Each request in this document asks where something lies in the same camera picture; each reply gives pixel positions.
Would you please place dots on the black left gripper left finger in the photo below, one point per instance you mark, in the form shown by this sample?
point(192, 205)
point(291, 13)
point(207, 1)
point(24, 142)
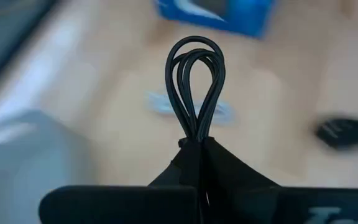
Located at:
point(166, 202)

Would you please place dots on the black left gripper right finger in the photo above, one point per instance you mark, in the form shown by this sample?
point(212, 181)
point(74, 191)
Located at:
point(235, 199)

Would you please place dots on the grey plastic bin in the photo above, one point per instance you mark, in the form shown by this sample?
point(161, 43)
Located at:
point(26, 168)

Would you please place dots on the blue flat box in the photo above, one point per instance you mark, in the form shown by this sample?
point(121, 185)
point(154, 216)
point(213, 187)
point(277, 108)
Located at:
point(244, 18)

